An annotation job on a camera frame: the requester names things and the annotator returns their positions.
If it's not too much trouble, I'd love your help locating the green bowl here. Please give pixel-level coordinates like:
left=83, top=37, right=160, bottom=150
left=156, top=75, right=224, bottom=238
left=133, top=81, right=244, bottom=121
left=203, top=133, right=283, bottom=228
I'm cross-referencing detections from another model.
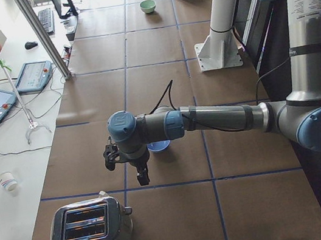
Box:
left=139, top=0, right=156, bottom=14

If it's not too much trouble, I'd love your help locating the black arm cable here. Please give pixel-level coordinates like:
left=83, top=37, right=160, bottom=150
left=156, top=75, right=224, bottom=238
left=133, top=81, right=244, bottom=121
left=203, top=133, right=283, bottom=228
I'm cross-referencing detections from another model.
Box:
left=145, top=59, right=303, bottom=146

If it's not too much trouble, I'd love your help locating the white camera pole with base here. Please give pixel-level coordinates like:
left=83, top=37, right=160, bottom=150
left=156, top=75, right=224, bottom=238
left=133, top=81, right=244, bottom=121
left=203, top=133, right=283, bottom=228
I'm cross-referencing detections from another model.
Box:
left=195, top=0, right=243, bottom=72

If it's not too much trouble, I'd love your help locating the paper cup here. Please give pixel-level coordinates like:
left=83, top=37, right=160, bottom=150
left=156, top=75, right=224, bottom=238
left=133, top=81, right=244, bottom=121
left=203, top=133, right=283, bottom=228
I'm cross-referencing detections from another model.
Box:
left=0, top=171, right=18, bottom=191

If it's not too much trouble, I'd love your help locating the aluminium frame post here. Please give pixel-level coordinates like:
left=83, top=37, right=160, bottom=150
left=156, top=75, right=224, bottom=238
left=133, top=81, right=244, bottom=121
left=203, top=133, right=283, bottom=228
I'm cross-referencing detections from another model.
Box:
left=14, top=0, right=72, bottom=80

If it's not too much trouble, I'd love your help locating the far teach pendant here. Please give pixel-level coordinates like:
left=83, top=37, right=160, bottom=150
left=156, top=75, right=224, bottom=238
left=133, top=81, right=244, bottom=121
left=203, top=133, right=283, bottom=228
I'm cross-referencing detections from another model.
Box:
left=15, top=61, right=53, bottom=95

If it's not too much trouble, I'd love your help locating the chrome toaster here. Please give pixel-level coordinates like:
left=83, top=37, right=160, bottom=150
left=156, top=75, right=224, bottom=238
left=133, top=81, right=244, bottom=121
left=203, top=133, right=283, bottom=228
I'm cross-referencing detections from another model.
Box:
left=50, top=196, right=133, bottom=240

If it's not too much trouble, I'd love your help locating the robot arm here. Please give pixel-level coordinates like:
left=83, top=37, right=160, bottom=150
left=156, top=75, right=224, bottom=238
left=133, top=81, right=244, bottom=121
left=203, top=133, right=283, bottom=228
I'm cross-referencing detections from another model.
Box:
left=103, top=0, right=321, bottom=186

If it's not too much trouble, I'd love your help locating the reacher grabber tool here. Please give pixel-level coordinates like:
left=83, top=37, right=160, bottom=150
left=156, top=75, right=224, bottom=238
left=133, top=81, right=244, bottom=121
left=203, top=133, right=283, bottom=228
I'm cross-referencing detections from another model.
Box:
left=0, top=60, right=52, bottom=145

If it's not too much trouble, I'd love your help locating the blue bowl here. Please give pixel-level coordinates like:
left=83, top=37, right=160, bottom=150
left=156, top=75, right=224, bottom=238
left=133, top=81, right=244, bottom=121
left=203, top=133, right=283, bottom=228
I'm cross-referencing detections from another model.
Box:
left=147, top=140, right=171, bottom=153

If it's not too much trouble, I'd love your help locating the black monitor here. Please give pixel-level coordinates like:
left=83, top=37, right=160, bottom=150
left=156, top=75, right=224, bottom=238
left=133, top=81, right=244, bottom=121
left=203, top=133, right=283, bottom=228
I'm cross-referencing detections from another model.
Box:
left=51, top=0, right=78, bottom=19

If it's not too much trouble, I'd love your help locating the black keyboard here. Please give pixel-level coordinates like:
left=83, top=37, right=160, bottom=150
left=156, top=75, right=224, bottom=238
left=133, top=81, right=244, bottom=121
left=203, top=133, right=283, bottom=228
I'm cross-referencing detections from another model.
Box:
left=37, top=8, right=55, bottom=35

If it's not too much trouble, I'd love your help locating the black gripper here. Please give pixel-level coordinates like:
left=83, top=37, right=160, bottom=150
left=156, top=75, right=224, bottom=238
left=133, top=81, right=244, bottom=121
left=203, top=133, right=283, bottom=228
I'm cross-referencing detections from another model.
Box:
left=129, top=149, right=150, bottom=186

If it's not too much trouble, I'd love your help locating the black computer mouse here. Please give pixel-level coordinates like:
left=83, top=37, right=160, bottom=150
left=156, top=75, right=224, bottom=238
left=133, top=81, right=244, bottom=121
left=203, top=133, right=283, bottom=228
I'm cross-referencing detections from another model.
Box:
left=24, top=41, right=38, bottom=50

